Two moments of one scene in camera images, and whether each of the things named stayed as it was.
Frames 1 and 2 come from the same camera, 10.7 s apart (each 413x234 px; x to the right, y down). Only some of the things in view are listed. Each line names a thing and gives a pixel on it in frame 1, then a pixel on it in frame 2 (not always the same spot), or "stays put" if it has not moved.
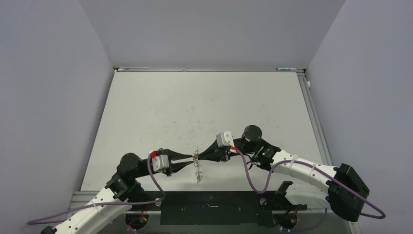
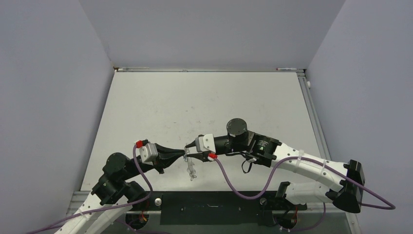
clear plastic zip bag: [198, 174] to [191, 169]
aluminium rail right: [316, 122] stays put
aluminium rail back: [120, 69] stays put
